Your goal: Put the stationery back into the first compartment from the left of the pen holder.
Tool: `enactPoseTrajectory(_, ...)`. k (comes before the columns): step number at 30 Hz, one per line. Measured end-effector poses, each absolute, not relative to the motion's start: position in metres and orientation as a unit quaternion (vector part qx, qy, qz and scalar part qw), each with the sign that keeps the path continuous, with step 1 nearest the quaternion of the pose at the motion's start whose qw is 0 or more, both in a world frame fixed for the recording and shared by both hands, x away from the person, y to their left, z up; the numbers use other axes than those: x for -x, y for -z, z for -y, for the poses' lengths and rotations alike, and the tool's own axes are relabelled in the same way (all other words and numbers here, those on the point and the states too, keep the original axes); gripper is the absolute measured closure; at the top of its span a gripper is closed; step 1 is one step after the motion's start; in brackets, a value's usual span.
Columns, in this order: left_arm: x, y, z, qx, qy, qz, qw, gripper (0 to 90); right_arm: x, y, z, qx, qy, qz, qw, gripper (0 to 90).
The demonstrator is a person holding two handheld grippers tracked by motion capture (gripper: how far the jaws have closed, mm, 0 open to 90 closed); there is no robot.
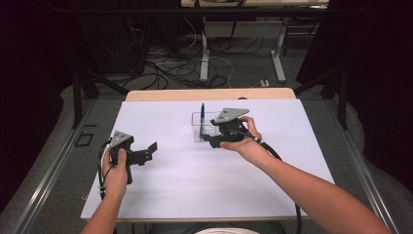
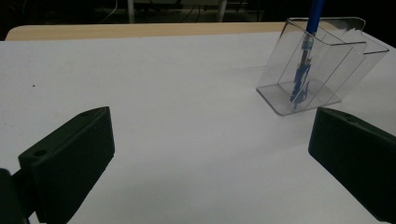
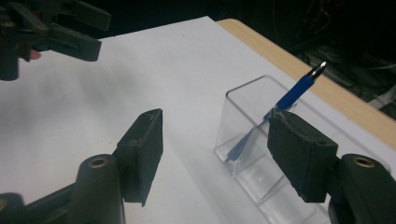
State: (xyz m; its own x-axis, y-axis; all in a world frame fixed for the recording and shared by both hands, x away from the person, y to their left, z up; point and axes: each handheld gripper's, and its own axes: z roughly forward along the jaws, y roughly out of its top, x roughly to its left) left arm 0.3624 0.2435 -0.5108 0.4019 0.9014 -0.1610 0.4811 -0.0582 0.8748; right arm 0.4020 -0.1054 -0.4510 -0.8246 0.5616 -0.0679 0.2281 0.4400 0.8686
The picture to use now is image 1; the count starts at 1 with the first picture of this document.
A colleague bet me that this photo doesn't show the white desk leg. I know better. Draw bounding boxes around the white desk leg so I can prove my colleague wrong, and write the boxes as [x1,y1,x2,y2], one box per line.
[271,18,288,83]
[199,16,210,82]

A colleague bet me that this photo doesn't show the blue pen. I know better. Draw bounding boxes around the blue pen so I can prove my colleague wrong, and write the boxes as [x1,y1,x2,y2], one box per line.
[199,102,207,137]

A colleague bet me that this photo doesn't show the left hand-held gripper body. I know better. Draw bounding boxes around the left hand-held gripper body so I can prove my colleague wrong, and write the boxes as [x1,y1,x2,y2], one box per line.
[109,130,140,185]

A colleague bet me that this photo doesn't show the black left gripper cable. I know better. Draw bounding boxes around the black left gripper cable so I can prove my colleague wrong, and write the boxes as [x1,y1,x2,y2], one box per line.
[96,139,113,201]

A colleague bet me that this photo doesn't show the tangle of black cables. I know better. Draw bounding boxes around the tangle of black cables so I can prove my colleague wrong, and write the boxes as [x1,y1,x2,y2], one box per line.
[123,35,264,91]

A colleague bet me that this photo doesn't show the person's left hand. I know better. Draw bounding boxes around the person's left hand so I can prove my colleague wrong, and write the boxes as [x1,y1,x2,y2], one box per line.
[101,147,130,199]

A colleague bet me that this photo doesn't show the person's white shirt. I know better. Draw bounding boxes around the person's white shirt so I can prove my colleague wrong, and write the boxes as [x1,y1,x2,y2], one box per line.
[194,227,261,234]

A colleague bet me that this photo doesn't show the black metal stand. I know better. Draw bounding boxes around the black metal stand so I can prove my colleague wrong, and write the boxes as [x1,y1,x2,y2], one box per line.
[71,69,130,130]
[293,66,350,131]

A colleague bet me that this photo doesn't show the aluminium floor rail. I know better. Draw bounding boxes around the aluminium floor rail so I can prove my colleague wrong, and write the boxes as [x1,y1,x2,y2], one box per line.
[324,97,400,234]
[11,98,98,234]

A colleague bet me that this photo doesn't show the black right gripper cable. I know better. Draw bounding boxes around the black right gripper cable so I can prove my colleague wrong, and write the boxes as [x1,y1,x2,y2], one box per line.
[227,129,304,234]

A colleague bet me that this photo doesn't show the white floor cable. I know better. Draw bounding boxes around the white floor cable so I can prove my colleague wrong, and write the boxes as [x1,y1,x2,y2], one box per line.
[207,56,236,90]

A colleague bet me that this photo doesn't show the white sheet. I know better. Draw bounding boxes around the white sheet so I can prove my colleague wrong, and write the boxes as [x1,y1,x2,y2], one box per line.
[80,98,335,220]

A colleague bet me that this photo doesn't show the clear plastic organizer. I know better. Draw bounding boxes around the clear plastic organizer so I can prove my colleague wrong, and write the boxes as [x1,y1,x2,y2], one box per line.
[191,111,225,143]

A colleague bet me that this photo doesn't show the person's right hand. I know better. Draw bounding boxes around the person's right hand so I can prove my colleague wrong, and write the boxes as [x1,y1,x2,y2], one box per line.
[219,115,274,169]

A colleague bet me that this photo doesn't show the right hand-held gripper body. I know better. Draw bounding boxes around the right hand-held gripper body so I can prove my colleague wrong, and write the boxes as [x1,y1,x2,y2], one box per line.
[209,108,251,145]

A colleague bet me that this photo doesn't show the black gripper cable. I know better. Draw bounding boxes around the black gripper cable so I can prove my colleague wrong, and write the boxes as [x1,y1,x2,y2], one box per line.
[96,139,113,201]
[227,129,304,234]

